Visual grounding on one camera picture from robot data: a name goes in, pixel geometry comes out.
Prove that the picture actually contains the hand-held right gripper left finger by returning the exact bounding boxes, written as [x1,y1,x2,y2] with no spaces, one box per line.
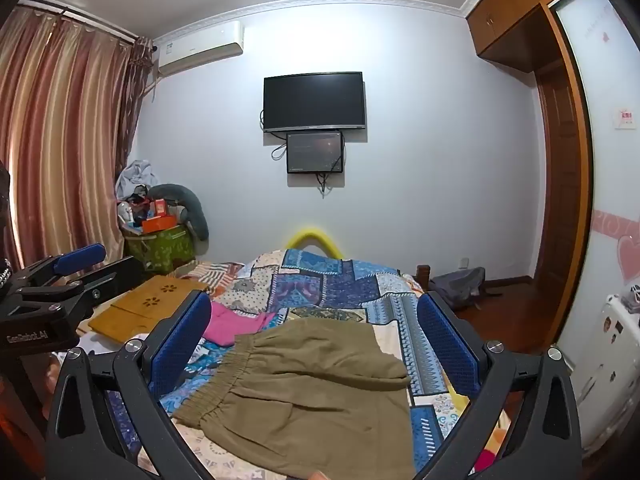
[45,290,216,480]

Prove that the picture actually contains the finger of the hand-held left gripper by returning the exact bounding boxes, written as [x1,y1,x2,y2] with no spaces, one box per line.
[72,255,152,322]
[20,243,107,287]

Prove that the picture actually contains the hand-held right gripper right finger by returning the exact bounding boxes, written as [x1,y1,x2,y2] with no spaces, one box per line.
[415,290,583,480]

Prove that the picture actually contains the khaki pants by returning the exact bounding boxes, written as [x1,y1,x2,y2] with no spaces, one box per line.
[170,319,418,480]

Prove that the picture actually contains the green patterned storage box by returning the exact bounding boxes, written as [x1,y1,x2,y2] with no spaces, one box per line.
[124,225,197,273]

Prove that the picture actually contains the pink garment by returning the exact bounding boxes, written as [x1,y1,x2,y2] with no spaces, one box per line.
[202,302,276,347]

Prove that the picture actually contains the grey backpack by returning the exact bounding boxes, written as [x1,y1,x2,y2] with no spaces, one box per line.
[429,267,487,311]

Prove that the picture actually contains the orange box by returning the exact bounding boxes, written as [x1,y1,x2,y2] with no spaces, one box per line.
[141,216,178,234]

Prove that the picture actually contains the striped orange cloth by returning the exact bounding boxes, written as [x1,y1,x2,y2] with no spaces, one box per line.
[190,261,246,296]

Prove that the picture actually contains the white clothes heap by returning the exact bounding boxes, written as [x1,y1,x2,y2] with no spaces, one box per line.
[116,160,160,201]

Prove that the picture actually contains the grey bolster pillow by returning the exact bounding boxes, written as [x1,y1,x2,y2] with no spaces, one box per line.
[148,184,210,242]

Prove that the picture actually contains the orange fleece blanket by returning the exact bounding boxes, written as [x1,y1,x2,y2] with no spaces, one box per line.
[472,400,513,478]

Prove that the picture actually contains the striped pink curtain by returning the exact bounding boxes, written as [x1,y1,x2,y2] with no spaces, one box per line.
[0,2,153,271]

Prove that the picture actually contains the blue patchwork bed blanket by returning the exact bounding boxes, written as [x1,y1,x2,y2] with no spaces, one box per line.
[107,249,506,480]

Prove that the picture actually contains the white appliance with stickers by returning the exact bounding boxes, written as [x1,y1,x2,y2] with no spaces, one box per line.
[570,292,640,456]

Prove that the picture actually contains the yellow curved foam tube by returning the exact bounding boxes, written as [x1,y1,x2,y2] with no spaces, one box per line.
[285,226,343,261]

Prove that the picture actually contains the brown wooden door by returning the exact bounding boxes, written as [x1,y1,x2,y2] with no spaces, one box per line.
[532,60,581,346]

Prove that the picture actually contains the white air conditioner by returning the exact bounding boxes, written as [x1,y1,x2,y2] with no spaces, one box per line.
[151,21,246,77]

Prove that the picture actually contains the wooden overhead cabinet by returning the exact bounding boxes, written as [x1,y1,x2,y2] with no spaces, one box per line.
[466,0,601,73]

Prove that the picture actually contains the pink heart wall sticker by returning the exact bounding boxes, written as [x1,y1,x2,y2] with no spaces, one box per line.
[615,232,640,283]

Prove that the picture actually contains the small black wall monitor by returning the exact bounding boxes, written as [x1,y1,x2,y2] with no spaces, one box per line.
[286,130,345,175]

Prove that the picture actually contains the black wall television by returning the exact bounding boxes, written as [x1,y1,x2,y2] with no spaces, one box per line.
[263,72,367,133]

